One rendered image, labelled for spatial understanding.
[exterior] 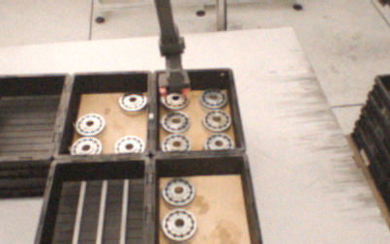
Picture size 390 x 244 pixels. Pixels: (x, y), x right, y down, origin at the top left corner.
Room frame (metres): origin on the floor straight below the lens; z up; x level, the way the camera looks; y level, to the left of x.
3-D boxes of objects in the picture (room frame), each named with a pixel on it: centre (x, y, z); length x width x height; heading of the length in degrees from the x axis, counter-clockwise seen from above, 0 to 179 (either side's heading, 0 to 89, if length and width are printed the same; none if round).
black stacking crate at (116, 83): (0.96, 0.29, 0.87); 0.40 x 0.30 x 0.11; 3
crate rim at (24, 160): (0.94, 0.59, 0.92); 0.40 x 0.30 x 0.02; 3
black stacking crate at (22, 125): (0.94, 0.59, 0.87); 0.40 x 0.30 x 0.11; 3
